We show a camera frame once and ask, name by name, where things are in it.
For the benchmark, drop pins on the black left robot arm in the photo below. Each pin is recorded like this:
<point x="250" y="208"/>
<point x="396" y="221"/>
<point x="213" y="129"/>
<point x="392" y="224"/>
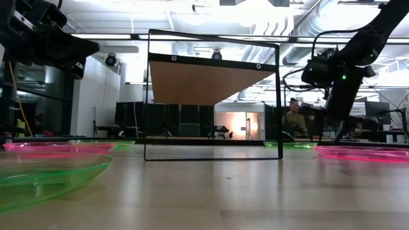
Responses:
<point x="19" y="12"/>

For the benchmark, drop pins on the pink transparent plate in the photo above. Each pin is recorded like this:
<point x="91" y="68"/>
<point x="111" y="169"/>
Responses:
<point x="57" y="147"/>
<point x="364" y="153"/>

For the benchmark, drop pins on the person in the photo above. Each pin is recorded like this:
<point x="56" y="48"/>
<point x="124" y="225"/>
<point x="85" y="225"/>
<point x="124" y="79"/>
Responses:
<point x="294" y="123"/>

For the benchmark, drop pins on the black computer monitor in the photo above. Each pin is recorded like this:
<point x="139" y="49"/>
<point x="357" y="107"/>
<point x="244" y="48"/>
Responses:
<point x="377" y="112"/>

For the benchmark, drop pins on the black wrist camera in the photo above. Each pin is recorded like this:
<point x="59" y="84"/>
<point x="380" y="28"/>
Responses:
<point x="78" y="71"/>
<point x="316" y="72"/>

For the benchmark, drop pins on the large green transparent plate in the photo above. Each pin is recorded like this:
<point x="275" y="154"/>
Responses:
<point x="48" y="179"/>

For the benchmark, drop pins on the black ceiling spotlight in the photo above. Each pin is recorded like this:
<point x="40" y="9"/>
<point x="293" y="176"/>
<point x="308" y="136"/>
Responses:
<point x="111" y="60"/>

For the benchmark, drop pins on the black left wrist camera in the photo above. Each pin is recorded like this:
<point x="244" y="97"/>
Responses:
<point x="78" y="71"/>

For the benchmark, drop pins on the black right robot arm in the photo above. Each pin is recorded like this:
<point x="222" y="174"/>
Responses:
<point x="374" y="35"/>

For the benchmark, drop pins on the silver ventilation duct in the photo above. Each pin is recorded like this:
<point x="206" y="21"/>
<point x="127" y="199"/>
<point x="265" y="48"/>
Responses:
<point x="306" y="28"/>

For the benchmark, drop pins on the grey office chair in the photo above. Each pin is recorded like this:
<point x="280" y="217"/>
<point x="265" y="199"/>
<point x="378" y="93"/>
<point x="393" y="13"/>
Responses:
<point x="189" y="130"/>

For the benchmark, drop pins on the black frame wooden shelf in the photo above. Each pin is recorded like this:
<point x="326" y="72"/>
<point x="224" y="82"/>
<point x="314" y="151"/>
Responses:
<point x="204" y="81"/>

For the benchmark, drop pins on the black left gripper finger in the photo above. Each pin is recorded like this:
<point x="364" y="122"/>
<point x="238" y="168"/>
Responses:
<point x="81" y="51"/>

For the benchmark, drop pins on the long ceiling light strip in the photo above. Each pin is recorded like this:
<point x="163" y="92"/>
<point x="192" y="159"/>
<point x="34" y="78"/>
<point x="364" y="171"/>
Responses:
<point x="100" y="36"/>

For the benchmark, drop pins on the black room divider panels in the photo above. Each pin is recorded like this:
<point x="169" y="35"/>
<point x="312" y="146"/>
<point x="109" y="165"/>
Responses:
<point x="131" y="116"/>

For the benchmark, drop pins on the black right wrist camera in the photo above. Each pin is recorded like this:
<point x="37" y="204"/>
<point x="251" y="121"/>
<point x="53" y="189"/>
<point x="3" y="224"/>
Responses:
<point x="316" y="72"/>

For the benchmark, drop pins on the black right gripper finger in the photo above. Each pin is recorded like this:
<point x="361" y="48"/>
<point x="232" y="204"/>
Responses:
<point x="340" y="131"/>

